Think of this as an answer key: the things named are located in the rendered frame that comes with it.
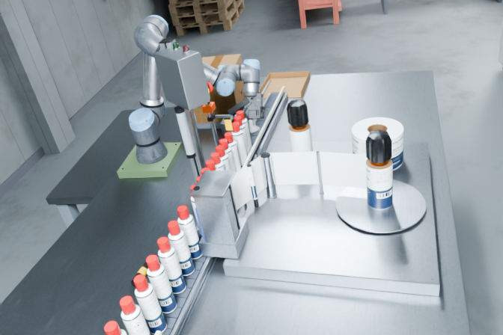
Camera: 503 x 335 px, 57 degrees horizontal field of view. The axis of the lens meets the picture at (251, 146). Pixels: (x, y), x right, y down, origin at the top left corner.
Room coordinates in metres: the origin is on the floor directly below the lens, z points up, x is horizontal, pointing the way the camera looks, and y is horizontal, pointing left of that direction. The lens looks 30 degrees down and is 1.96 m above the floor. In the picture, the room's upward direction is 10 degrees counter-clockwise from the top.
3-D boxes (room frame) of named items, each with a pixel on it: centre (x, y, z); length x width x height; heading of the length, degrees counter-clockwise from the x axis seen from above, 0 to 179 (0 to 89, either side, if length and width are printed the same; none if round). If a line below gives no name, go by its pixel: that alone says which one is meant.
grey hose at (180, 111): (1.55, 0.23, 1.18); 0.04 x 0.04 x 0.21
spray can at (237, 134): (1.74, 0.05, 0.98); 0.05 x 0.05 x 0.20
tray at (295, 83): (2.60, -0.27, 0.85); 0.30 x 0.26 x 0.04; 159
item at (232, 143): (1.66, 0.08, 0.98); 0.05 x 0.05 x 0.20
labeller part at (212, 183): (1.24, 0.14, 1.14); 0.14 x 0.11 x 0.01; 159
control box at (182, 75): (1.60, 0.20, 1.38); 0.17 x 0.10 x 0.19; 34
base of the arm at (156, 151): (1.98, 0.48, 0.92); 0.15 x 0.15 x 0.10
